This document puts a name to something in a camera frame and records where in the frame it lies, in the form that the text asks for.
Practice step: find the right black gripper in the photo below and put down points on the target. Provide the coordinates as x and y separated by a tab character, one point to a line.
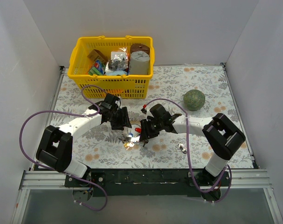
146	129

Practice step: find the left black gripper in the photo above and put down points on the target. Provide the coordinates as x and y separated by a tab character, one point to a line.
122	118

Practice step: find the red key tag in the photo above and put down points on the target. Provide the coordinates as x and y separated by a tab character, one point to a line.
137	129

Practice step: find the metal ring disc with keyrings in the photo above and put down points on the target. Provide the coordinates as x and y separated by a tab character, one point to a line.
135	139

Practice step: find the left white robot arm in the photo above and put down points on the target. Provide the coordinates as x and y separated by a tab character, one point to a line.
56	145

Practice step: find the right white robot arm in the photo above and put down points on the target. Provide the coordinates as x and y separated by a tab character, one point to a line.
224	137

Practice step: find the yellow plastic basket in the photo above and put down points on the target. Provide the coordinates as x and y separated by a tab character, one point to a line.
130	86

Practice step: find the green woven ball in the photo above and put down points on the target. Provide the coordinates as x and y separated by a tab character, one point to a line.
194	100

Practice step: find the green snack packet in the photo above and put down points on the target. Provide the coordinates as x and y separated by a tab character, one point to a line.
98	68

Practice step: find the silver foil bag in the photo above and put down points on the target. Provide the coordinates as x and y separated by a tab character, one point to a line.
119	61

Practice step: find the brown cardboard box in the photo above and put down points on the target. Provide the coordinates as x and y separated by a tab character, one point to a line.
97	55

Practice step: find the brown cylinder roll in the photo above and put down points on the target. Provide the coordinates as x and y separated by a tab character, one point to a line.
139	47

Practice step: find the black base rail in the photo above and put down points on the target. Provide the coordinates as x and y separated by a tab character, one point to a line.
143	182

